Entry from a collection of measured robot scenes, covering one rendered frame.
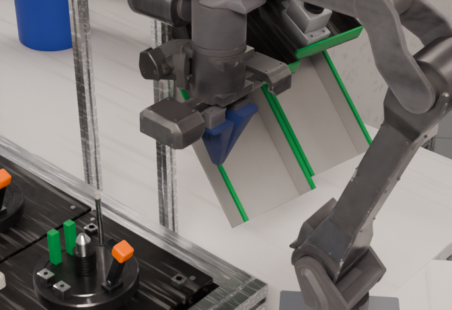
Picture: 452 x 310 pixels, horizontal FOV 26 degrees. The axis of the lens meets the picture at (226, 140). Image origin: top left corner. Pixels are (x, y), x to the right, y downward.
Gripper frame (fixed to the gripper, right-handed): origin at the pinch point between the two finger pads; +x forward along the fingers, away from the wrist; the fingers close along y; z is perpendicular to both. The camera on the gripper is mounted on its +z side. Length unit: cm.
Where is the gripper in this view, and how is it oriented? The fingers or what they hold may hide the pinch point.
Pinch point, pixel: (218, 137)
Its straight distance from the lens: 108.4
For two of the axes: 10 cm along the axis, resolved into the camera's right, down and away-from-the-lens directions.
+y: -6.7, 3.9, -6.3
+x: -0.1, 8.5, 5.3
